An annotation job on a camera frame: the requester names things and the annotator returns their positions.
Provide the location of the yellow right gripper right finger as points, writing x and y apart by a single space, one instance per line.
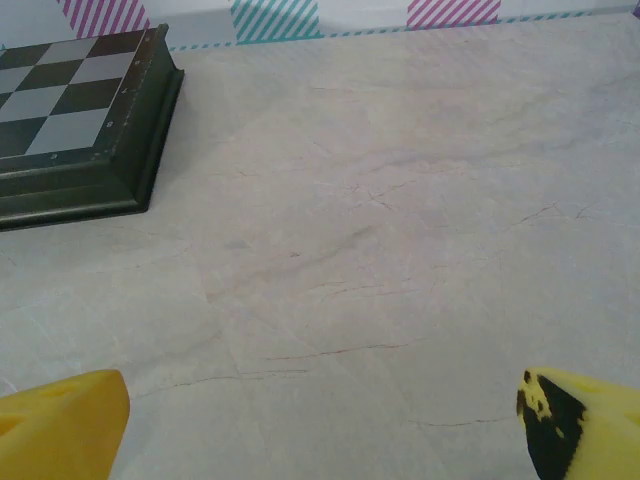
600 430

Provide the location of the black folding chessboard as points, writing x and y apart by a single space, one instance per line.
75 100

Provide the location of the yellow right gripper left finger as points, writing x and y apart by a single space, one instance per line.
60 425

